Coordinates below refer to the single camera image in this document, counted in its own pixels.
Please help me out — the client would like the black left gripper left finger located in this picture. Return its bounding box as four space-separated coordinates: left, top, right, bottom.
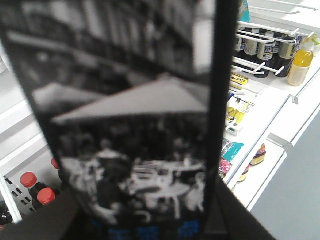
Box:
0 191 82 240

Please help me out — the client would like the black Franzzi cookie box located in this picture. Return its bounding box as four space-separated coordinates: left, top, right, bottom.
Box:
0 0 241 240

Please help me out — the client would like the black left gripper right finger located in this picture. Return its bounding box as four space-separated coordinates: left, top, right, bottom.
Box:
203 177 275 240

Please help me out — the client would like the orange juice bottle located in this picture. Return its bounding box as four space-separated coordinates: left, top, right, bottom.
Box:
287 42 314 87

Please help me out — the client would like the red cap sauce bottle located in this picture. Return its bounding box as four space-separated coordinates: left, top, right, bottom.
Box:
20 171 48 211

